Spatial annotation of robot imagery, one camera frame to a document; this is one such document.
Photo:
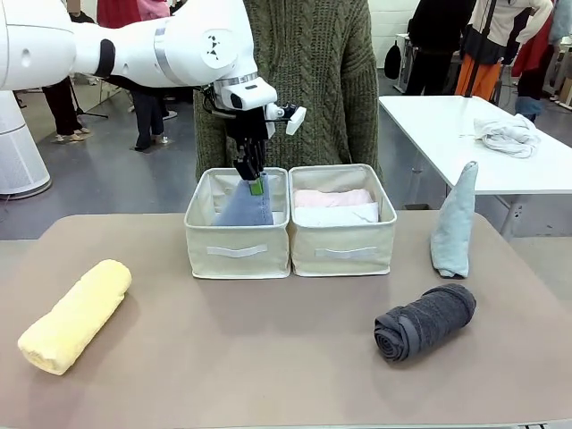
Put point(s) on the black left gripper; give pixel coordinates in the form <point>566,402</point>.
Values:
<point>246,132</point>

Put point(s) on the cream fabric storage bin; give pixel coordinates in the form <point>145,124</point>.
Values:
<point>237,254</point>
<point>344,254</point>

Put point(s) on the white cylindrical air purifier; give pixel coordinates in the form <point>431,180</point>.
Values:
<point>18,152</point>

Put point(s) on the dark grey towel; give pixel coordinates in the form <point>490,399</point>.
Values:
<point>424,326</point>

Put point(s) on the person in orange trousers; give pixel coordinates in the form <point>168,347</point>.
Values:
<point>487,53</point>

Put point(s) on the pink towel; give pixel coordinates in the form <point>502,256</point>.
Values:
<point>330,197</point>

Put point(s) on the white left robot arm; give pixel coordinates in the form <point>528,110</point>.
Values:
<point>134,49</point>

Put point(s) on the white table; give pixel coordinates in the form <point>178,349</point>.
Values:
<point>438,134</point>

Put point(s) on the person in olive knit sweater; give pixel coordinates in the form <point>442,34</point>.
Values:
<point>313,80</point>

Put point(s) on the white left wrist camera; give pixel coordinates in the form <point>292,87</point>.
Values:
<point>292,117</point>

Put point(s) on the person in red dark clothes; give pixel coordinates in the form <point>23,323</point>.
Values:
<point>536,67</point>

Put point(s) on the person in black outfit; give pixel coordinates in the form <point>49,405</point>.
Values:
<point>64,111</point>

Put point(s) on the white towel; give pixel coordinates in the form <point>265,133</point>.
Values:
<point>335,214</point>

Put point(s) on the blue cone-folded towel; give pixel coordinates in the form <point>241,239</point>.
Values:
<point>248,207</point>

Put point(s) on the black hanging bag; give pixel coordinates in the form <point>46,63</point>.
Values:
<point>392,60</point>

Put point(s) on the person in red pink top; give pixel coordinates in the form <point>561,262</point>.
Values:
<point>149,116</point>

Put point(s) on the person in black clothes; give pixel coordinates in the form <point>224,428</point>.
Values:
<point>438,40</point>

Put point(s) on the yellow towel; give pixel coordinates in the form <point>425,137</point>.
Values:
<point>76,313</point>

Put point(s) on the pale teal cone-folded towel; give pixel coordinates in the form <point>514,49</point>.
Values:
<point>456,228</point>

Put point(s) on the crumpled white cloth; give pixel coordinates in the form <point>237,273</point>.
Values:
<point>509,136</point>

